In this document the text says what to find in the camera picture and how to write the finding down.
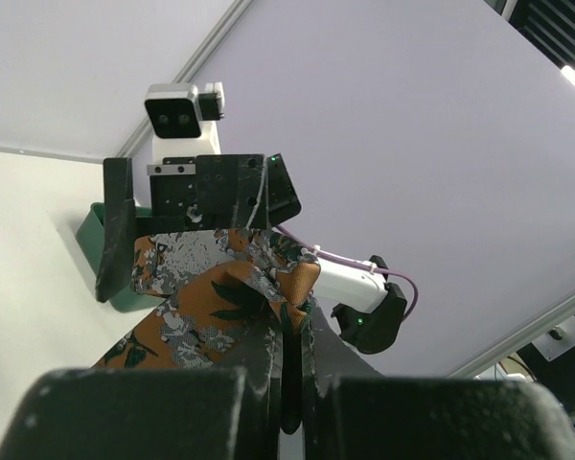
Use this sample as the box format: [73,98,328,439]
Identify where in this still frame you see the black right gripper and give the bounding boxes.
[95,154,301,302]

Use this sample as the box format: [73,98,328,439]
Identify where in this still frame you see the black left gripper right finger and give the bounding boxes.
[302,308,575,460]

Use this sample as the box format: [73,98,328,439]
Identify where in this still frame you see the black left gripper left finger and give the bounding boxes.
[0,313,282,459]

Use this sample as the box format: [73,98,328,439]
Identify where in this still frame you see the orange grey floral tie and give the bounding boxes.
[95,229,321,369]

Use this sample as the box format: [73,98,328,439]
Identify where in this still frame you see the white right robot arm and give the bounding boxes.
[95,154,415,355]

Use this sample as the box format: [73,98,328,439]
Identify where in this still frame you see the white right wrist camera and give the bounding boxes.
[145,82,225,163]

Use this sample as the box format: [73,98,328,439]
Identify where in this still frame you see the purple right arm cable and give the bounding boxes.
[272,223,422,317]

